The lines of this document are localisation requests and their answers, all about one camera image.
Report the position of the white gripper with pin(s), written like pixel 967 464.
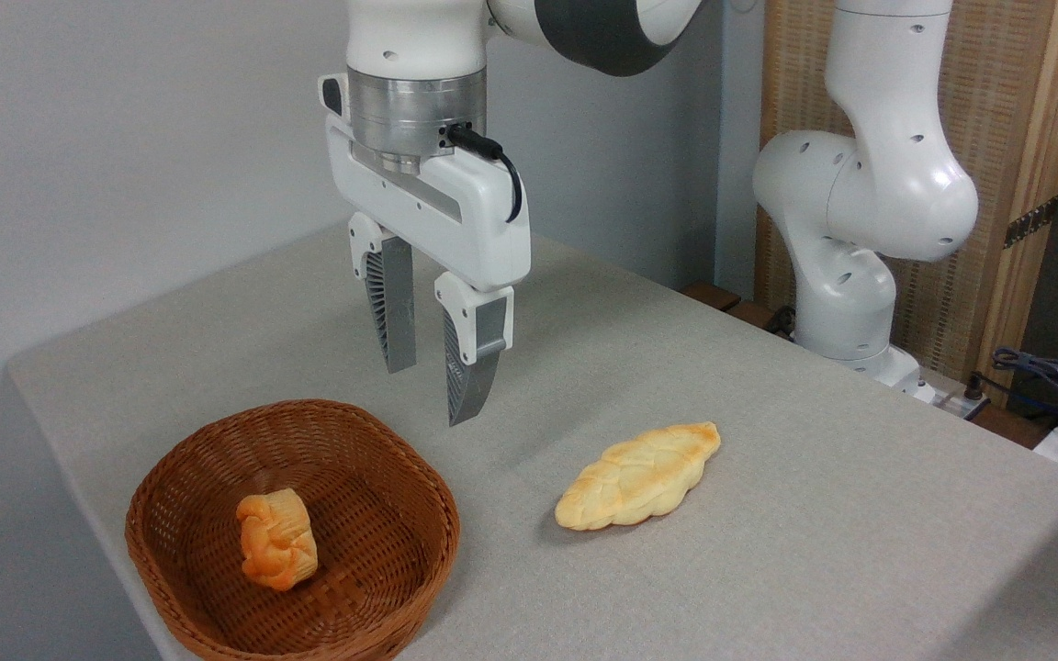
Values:
pixel 483 225

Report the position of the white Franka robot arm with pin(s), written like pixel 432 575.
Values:
pixel 896 184

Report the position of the brown wicker basket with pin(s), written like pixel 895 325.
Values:
pixel 373 542

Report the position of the long braided bread loaf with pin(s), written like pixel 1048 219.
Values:
pixel 639 477

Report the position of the small orange braided bun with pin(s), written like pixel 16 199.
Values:
pixel 276 542

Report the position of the metal hinge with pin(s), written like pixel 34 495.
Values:
pixel 1030 223

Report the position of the woven screen with wooden frame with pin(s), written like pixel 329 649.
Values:
pixel 1007 110

